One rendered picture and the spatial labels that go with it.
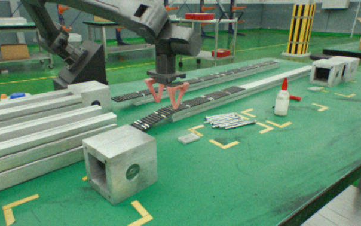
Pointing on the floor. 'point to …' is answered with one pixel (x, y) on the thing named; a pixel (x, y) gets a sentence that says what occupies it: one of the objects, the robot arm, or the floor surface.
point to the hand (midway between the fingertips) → (166, 102)
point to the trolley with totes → (216, 55)
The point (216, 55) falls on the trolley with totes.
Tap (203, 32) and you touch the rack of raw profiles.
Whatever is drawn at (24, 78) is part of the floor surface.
